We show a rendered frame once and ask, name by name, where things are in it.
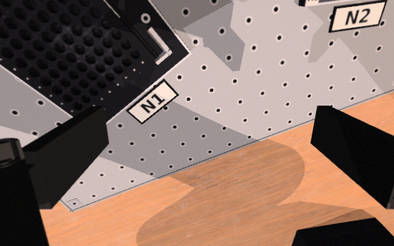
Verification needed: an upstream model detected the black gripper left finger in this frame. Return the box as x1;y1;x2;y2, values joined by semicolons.
0;106;109;246

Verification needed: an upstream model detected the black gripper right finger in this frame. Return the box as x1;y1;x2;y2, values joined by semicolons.
310;106;394;209

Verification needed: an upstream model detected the cream name plate with black frame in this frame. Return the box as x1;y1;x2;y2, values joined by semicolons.
126;79;179;124
328;0;388;33

